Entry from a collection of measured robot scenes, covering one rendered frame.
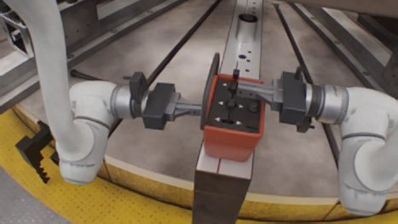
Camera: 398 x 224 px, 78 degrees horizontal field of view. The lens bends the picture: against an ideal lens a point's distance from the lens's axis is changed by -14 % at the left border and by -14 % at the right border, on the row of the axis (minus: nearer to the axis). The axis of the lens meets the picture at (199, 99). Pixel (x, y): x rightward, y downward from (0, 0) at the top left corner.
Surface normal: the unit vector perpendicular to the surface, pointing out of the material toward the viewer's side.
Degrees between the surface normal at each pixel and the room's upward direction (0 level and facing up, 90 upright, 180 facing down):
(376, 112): 30
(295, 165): 0
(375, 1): 90
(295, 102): 0
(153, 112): 7
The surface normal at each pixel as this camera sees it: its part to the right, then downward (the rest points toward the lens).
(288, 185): 0.04, -0.73
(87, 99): -0.17, -0.36
